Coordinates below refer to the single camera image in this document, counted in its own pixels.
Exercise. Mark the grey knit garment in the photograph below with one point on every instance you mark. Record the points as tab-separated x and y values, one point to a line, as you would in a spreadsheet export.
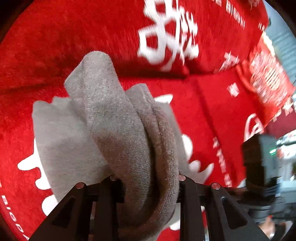
99	130

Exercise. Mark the red blanket with white print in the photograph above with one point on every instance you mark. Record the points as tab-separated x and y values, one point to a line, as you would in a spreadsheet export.
206	59

